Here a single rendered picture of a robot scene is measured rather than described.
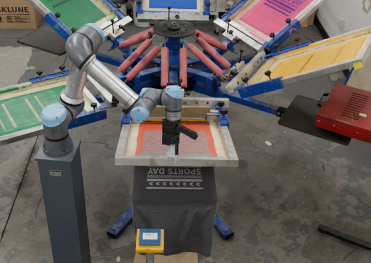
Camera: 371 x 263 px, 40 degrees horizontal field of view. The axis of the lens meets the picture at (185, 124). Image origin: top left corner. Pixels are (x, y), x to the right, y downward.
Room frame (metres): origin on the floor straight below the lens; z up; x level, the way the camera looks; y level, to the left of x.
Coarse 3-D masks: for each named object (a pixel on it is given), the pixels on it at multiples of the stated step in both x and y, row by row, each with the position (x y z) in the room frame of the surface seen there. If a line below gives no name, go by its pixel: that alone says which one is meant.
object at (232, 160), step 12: (228, 132) 2.26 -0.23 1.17; (120, 144) 2.04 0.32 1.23; (228, 144) 2.09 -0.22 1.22; (120, 156) 1.89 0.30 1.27; (132, 156) 1.90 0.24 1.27; (144, 156) 1.90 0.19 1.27; (156, 156) 1.91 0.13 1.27; (180, 156) 1.92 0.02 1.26; (192, 156) 1.92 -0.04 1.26; (204, 156) 1.93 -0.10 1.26; (228, 156) 1.98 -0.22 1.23
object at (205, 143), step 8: (192, 128) 2.39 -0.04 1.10; (200, 128) 2.39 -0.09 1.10; (208, 128) 2.39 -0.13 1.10; (184, 136) 2.26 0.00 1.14; (200, 136) 2.27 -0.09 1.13; (208, 136) 2.27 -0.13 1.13; (184, 144) 2.14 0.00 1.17; (192, 144) 2.15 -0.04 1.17; (200, 144) 2.15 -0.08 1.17; (208, 144) 2.15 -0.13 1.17; (208, 152) 2.05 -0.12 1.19
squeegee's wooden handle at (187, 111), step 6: (156, 108) 2.47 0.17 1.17; (162, 108) 2.48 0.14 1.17; (186, 108) 2.48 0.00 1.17; (192, 108) 2.49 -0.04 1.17; (198, 108) 2.49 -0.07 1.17; (204, 108) 2.49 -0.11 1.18; (150, 114) 2.46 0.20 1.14; (156, 114) 2.46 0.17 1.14; (162, 114) 2.47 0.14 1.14; (186, 114) 2.47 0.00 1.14; (192, 114) 2.48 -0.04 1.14; (198, 114) 2.48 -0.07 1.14; (204, 114) 2.48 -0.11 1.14
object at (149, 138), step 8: (144, 128) 2.36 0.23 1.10; (152, 128) 2.36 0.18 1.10; (160, 128) 2.37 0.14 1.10; (144, 136) 2.24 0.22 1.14; (152, 136) 2.24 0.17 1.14; (160, 136) 2.25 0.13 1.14; (144, 144) 2.12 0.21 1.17; (152, 144) 2.13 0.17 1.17; (160, 144) 2.13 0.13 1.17; (136, 152) 2.02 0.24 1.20
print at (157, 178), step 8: (152, 168) 2.20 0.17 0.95; (160, 168) 2.20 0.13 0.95; (168, 168) 2.20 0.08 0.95; (176, 168) 2.21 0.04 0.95; (184, 168) 2.21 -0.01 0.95; (192, 168) 2.21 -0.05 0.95; (200, 168) 2.22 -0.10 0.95; (152, 176) 2.13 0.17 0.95; (160, 176) 2.13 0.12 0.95; (168, 176) 2.13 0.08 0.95; (176, 176) 2.14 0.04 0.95; (184, 176) 2.14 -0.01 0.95; (192, 176) 2.14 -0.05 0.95; (200, 176) 2.15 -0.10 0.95; (152, 184) 2.06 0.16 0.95; (160, 184) 2.07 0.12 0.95; (168, 184) 2.07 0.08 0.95; (176, 184) 2.07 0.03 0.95; (184, 184) 2.08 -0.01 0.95; (192, 184) 2.08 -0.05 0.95; (200, 184) 2.08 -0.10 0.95
